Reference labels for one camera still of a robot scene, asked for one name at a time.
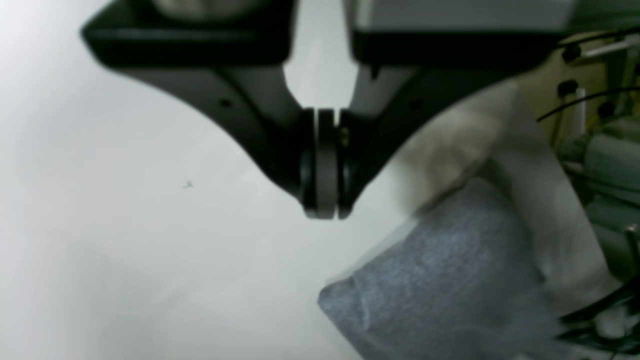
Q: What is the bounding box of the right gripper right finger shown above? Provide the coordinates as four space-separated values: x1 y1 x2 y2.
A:
337 0 576 218

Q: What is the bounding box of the grey T-shirt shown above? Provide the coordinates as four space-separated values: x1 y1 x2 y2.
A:
317 178 569 360

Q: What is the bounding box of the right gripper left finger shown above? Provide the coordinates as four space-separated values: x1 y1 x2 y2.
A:
81 0 318 218

